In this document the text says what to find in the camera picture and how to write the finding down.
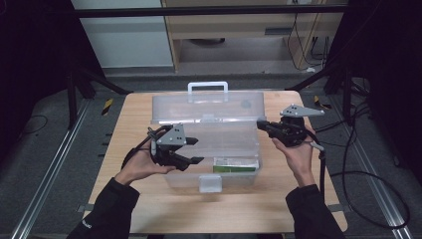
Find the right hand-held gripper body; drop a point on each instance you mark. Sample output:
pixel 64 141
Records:
pixel 293 131

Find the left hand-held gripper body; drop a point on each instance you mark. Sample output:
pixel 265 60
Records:
pixel 169 146

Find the clear plastic storage box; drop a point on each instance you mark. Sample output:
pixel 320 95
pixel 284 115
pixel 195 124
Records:
pixel 212 139

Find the green and white carton box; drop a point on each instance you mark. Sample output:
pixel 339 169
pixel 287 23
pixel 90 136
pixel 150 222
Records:
pixel 235 165

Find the person's right hand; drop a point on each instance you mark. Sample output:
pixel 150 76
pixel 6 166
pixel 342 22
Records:
pixel 300 159

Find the person's left hand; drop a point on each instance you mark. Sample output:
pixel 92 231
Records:
pixel 142 162

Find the black metal stand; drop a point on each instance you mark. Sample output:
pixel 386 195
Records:
pixel 71 99
pixel 347 96

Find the light wooden desk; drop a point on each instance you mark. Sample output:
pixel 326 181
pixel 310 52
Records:
pixel 232 23

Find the white cabinet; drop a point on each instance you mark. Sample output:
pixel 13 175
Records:
pixel 126 40

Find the black curtain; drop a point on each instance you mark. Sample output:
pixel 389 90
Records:
pixel 33 66
pixel 391 66

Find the black horizontal bar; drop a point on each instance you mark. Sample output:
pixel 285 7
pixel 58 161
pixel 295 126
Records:
pixel 199 11

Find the aluminium floor rail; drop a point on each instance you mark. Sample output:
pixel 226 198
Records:
pixel 371 172
pixel 49 169

